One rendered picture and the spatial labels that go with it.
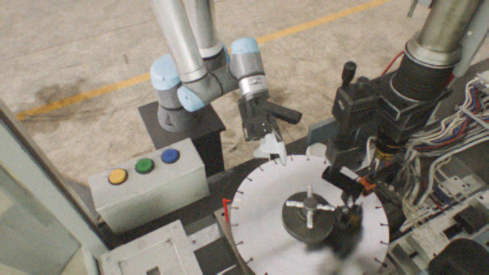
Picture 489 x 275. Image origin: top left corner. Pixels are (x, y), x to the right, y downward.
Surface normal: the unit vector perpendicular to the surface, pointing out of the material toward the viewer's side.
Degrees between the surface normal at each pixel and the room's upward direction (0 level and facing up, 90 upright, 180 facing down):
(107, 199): 0
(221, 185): 0
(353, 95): 0
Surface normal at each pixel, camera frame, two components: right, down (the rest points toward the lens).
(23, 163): 0.46, 0.67
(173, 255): -0.03, -0.65
